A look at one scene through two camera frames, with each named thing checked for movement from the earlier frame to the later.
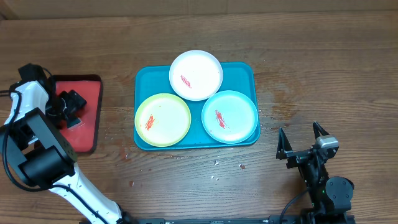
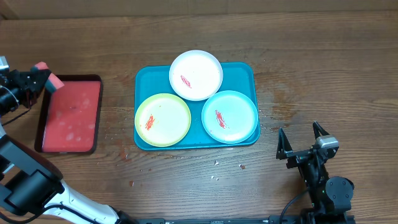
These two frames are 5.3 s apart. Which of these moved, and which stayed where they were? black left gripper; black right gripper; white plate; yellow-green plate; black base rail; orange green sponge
Moved: orange green sponge; black left gripper
Stayed: black right gripper; black base rail; yellow-green plate; white plate
